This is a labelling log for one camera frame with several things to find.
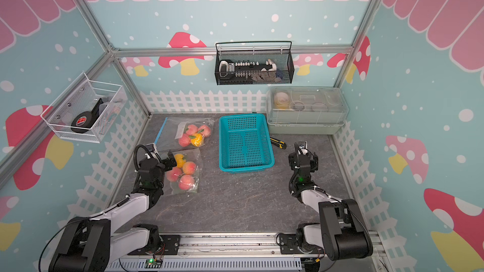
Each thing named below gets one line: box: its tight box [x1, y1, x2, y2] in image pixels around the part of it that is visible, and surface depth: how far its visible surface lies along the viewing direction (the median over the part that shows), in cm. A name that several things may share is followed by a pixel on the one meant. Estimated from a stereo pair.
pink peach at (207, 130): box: [197, 124, 211, 138], surface depth 107 cm
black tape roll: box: [70, 97, 104, 135], surface depth 71 cm
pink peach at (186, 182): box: [178, 174, 196, 191], surface depth 87 cm
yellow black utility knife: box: [269, 136, 287, 150], surface depth 107 cm
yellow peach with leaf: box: [189, 132, 203, 148], surface depth 102 cm
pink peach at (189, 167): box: [182, 161, 197, 176], surface depth 92 cm
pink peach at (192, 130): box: [185, 124, 198, 136], surface depth 108 cm
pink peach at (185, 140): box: [178, 133, 191, 148], surface depth 104 cm
